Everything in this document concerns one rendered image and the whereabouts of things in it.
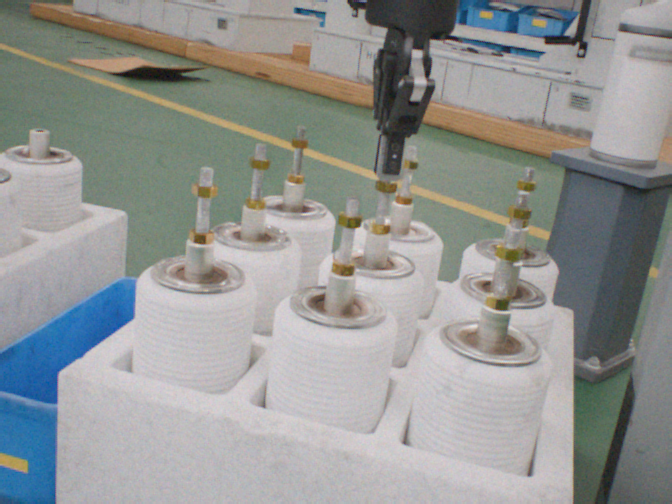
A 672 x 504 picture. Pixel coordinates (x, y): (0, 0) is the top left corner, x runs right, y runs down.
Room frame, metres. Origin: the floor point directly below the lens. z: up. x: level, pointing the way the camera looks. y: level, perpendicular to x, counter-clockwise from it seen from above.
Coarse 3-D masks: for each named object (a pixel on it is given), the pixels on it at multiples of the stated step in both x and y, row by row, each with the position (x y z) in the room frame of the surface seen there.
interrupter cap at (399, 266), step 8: (360, 248) 0.73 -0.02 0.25; (336, 256) 0.69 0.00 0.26; (352, 256) 0.70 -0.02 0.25; (360, 256) 0.71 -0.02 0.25; (392, 256) 0.71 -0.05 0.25; (400, 256) 0.72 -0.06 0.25; (360, 264) 0.69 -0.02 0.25; (392, 264) 0.70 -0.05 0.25; (400, 264) 0.70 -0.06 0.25; (408, 264) 0.70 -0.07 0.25; (360, 272) 0.66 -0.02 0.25; (368, 272) 0.66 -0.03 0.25; (376, 272) 0.67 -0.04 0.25; (384, 272) 0.67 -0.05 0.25; (392, 272) 0.67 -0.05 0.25; (400, 272) 0.67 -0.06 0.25; (408, 272) 0.67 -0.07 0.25
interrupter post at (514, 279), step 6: (498, 258) 0.67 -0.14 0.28; (498, 264) 0.66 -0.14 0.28; (516, 264) 0.66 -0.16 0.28; (498, 270) 0.66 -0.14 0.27; (516, 270) 0.66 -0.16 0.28; (492, 276) 0.67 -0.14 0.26; (516, 276) 0.66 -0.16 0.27; (492, 282) 0.67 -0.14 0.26; (510, 282) 0.66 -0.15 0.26; (516, 282) 0.66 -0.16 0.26; (492, 288) 0.66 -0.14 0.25; (510, 288) 0.66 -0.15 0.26; (516, 288) 0.66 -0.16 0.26; (510, 294) 0.66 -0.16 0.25
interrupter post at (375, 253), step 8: (368, 232) 0.69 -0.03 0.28; (368, 240) 0.69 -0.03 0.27; (376, 240) 0.68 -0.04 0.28; (384, 240) 0.69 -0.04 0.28; (368, 248) 0.69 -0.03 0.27; (376, 248) 0.68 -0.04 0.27; (384, 248) 0.69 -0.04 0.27; (368, 256) 0.69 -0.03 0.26; (376, 256) 0.68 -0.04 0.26; (384, 256) 0.69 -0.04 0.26; (368, 264) 0.69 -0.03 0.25; (376, 264) 0.68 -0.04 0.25; (384, 264) 0.69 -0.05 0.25
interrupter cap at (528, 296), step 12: (468, 276) 0.68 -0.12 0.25; (480, 276) 0.69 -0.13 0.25; (468, 288) 0.65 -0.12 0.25; (480, 288) 0.66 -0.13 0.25; (528, 288) 0.68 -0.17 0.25; (540, 288) 0.68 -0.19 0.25; (480, 300) 0.64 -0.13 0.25; (516, 300) 0.64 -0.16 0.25; (528, 300) 0.65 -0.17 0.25; (540, 300) 0.65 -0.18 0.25
